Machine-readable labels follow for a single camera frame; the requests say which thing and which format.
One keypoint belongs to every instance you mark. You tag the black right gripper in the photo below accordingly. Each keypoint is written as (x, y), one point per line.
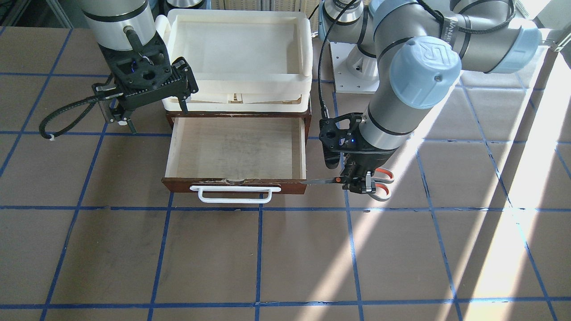
(190, 84)

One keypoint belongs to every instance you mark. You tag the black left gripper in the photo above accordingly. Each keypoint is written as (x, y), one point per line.
(360, 157)

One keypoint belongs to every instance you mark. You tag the red and white scissors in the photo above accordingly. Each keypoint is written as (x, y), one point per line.
(373, 183)

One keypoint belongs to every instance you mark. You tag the wooden drawer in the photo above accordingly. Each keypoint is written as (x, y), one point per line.
(237, 155)

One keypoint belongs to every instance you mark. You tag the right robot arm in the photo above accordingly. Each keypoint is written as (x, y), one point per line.
(109, 19)

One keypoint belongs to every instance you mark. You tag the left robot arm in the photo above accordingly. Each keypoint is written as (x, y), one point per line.
(420, 53)

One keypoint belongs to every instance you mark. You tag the white plastic tray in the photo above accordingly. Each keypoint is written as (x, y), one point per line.
(243, 61)

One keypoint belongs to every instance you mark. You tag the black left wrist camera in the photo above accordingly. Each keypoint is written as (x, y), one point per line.
(340, 134)

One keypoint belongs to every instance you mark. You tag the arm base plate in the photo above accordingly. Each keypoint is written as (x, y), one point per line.
(354, 72)

